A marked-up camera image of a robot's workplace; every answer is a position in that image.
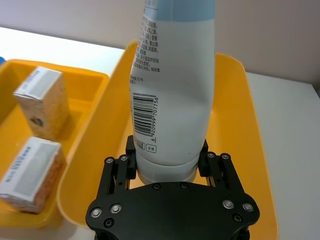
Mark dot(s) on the large yellow plastic tray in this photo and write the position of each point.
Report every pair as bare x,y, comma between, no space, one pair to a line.
232,140

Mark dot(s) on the white bottle with blue band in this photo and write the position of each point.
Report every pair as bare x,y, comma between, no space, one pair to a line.
175,87

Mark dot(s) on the small yellow plastic tray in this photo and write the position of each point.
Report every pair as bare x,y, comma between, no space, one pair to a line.
82,90

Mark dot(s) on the blue object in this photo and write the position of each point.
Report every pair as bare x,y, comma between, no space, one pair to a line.
2,61

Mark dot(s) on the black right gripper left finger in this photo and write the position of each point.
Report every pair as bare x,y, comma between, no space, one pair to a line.
119,172

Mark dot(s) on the orange and white carton box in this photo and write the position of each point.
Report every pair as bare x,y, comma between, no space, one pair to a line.
47,110
32,172

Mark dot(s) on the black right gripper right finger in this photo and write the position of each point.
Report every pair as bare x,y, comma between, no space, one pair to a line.
220,172

